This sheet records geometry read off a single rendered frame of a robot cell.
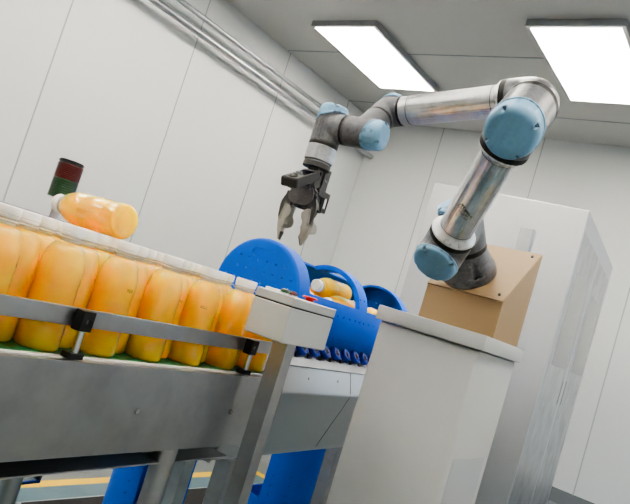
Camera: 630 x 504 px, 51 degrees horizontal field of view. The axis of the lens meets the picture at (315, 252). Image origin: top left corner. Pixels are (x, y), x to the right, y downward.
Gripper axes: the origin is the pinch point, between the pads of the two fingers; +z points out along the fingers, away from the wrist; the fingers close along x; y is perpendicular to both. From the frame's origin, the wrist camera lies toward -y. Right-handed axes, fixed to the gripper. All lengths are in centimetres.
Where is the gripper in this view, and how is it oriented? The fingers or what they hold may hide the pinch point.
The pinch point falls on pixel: (289, 237)
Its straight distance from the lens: 165.2
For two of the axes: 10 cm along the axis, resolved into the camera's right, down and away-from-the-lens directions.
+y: 4.6, 2.1, 8.6
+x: -8.4, -2.3, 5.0
